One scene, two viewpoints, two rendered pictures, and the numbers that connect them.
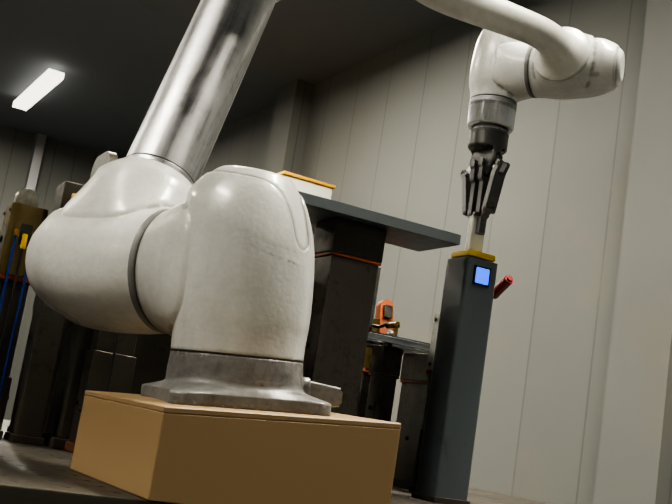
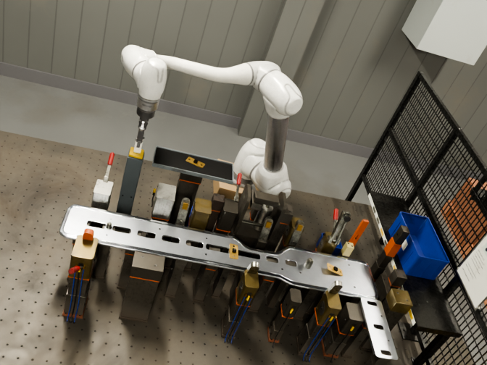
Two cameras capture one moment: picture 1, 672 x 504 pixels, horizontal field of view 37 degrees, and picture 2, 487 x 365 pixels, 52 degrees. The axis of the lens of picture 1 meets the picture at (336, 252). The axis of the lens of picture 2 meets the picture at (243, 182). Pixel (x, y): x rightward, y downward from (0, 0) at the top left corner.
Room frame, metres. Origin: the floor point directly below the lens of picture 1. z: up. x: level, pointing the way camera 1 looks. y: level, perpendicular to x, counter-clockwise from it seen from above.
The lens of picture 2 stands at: (3.49, 0.58, 2.49)
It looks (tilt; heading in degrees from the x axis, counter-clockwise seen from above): 36 degrees down; 191
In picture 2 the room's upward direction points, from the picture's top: 22 degrees clockwise
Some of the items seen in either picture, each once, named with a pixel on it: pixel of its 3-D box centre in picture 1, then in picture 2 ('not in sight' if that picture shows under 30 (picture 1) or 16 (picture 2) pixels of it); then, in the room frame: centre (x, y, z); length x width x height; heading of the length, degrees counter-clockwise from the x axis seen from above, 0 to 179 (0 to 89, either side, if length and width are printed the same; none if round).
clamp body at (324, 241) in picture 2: not in sight; (317, 260); (1.58, 0.67, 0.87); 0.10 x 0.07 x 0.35; 26
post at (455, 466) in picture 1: (456, 379); (127, 191); (1.86, -0.25, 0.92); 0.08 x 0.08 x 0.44; 26
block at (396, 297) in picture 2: not in sight; (383, 321); (1.73, 1.06, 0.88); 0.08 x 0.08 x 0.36; 26
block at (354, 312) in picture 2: not in sight; (341, 334); (1.89, 0.91, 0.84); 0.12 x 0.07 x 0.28; 26
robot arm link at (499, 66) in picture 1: (504, 64); (151, 76); (1.85, -0.26, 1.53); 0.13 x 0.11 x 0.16; 59
